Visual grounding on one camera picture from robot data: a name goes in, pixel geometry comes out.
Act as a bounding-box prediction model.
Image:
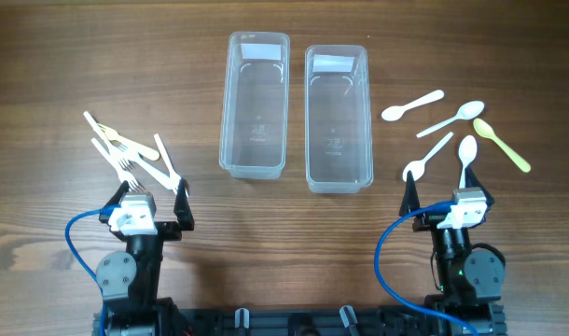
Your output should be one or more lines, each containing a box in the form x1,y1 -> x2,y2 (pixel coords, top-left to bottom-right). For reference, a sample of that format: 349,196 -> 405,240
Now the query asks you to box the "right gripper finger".
399,171 -> 421,217
465,166 -> 494,205

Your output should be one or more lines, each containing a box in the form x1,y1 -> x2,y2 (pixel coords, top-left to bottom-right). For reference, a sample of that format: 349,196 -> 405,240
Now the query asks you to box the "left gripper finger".
99,181 -> 130,223
173,178 -> 195,231

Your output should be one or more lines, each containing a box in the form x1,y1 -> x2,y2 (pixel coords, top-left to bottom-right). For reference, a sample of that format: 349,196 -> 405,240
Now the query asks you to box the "yellow-green plastic spoon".
473,118 -> 531,173

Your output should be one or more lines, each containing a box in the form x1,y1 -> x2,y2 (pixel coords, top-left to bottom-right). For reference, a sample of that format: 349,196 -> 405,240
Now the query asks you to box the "white spoon thin handle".
416,101 -> 485,138

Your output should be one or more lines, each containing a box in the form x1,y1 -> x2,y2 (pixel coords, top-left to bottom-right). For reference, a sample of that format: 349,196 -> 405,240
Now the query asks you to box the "cream yellow plastic fork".
98,123 -> 160,161

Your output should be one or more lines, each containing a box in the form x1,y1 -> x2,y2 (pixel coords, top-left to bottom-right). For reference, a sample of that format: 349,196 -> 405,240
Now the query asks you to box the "white spoon wide handle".
381,90 -> 445,122

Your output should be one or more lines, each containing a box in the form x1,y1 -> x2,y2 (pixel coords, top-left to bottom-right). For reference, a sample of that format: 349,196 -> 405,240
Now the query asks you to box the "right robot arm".
381,168 -> 507,335

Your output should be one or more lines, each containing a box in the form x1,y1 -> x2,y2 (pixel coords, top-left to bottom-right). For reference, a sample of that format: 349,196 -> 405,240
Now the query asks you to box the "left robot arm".
92,178 -> 195,335

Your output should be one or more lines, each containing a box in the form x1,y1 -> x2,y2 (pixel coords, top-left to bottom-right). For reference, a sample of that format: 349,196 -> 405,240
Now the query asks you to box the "right clear plastic container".
304,45 -> 374,194

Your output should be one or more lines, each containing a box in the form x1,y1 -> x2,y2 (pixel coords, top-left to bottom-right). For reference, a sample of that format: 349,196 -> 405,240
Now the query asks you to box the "clear plastic container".
304,45 -> 374,194
219,32 -> 290,179

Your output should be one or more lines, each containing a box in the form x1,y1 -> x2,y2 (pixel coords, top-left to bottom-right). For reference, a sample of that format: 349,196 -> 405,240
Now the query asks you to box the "left clear plastic container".
219,32 -> 290,179

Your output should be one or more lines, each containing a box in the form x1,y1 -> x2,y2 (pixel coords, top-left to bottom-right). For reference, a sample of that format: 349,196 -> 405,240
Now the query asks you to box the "white fork right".
154,133 -> 182,194

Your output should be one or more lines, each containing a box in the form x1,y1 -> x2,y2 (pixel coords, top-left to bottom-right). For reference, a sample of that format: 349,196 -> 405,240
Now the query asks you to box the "white fork lower left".
90,138 -> 145,192

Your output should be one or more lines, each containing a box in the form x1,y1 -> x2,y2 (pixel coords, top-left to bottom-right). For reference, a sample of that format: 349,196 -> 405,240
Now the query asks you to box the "long white fork top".
83,111 -> 131,170

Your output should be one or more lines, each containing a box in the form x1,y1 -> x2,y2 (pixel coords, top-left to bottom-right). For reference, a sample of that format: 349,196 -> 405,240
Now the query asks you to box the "white fork middle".
118,145 -> 175,191

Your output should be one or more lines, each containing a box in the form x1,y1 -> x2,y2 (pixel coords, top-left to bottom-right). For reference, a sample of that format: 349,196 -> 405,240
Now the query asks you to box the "left blue cable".
63,208 -> 114,336

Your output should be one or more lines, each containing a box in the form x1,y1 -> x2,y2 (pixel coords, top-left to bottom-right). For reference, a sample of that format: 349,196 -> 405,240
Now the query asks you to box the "blue cable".
63,208 -> 114,336
373,201 -> 480,336

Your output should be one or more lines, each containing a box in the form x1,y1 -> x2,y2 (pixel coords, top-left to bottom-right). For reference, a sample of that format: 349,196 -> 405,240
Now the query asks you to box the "right blue cable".
373,201 -> 480,336

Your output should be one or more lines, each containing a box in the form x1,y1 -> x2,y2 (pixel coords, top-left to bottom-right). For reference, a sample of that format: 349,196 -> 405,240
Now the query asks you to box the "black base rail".
92,305 -> 506,336

